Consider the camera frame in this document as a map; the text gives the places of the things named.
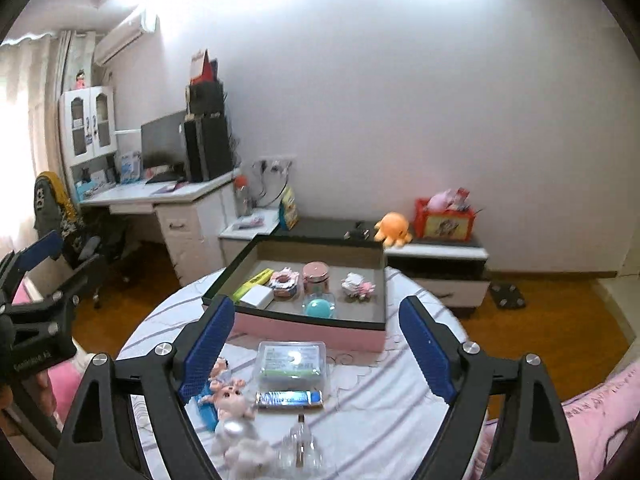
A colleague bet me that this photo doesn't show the red toy box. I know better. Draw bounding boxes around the red toy box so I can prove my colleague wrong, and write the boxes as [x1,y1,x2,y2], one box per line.
[413,198,476,242]

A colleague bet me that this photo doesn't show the black white low cabinet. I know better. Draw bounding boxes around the black white low cabinet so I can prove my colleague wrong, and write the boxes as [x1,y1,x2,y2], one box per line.
[274,218,490,314]

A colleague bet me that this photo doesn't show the black office chair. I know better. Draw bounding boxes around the black office chair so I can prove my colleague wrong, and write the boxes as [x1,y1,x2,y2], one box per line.
[31,170,132,311]

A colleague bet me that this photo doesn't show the white air conditioner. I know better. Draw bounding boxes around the white air conditioner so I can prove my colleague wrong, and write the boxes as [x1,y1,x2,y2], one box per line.
[93,10,158,66]

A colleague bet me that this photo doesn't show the white wall power strip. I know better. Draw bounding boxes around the white wall power strip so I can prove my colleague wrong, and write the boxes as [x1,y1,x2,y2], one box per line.
[253,155,296,174]

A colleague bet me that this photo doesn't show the pink lid jar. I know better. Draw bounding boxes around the pink lid jar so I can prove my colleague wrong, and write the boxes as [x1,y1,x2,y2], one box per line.
[302,261,330,295]

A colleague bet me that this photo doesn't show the pink white small toy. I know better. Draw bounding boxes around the pink white small toy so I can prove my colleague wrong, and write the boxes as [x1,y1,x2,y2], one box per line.
[341,272,375,301]

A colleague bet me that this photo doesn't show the pink bed cover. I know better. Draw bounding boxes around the pink bed cover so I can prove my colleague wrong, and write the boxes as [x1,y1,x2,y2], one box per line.
[474,358,640,480]

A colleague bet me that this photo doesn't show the clear glass perfume bottle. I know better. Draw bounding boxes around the clear glass perfume bottle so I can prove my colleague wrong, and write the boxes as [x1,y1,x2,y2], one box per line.
[278,414,324,479]

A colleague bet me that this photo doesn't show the black computer tower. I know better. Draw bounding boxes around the black computer tower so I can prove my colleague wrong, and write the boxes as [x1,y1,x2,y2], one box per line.
[182,114,234,183]

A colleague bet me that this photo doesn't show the white glass door cabinet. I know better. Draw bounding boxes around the white glass door cabinet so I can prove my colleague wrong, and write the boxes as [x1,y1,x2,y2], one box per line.
[58,86,117,167]

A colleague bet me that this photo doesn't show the black bathroom scale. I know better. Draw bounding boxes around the black bathroom scale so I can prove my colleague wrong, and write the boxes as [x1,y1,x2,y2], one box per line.
[488,282,526,310]

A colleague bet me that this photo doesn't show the clear cotton swab box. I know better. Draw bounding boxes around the clear cotton swab box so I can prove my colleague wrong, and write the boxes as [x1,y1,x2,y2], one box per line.
[253,341,328,392]

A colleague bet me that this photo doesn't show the black speaker box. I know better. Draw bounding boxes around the black speaker box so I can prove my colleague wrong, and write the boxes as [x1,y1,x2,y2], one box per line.
[186,80,224,116]

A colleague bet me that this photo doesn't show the beige window curtain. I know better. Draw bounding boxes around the beige window curtain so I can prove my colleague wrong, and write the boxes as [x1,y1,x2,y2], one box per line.
[1,34,68,254]

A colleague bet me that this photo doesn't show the pink doll figure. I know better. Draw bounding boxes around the pink doll figure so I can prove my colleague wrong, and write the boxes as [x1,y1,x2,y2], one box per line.
[198,356,255,420]

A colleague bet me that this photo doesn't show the yellow snack bag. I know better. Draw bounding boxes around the yellow snack bag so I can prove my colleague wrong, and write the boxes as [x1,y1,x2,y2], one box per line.
[279,185,299,231]

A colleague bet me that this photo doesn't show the pink black storage box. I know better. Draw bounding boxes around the pink black storage box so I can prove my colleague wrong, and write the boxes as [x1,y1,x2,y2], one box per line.
[202,235,387,352]

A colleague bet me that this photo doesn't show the white computer desk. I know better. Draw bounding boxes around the white computer desk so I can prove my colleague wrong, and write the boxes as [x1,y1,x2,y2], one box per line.
[80,169,240,285]

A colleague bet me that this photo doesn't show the pink plush toy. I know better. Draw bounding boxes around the pink plush toy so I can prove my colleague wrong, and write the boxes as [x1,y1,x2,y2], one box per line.
[425,188,470,211]

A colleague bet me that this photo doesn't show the blue comb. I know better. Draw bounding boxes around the blue comb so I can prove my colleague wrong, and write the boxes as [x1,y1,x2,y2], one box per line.
[196,379,224,432]

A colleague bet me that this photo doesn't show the yellow long box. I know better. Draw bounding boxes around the yellow long box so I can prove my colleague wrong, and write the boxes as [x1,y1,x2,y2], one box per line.
[231,269,273,302]

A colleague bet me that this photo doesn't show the black computer monitor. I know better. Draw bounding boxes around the black computer monitor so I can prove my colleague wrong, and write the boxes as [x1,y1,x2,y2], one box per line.
[141,110,186,181]

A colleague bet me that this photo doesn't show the white bedside table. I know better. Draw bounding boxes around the white bedside table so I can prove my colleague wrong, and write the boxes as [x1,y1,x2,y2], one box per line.
[218,208,279,264]

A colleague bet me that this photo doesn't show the teal round container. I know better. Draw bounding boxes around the teal round container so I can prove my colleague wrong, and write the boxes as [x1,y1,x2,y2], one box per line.
[303,295,335,320]

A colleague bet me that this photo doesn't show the orange cap water bottle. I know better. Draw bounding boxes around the orange cap water bottle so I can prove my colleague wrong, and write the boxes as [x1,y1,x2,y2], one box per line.
[233,174,253,217]

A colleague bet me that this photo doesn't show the blue toothpaste box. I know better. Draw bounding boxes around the blue toothpaste box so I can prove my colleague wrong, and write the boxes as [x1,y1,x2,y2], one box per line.
[255,390,323,410]

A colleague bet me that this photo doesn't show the orange octopus plush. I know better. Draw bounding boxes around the orange octopus plush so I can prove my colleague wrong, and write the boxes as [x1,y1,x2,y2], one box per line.
[374,212,412,248]

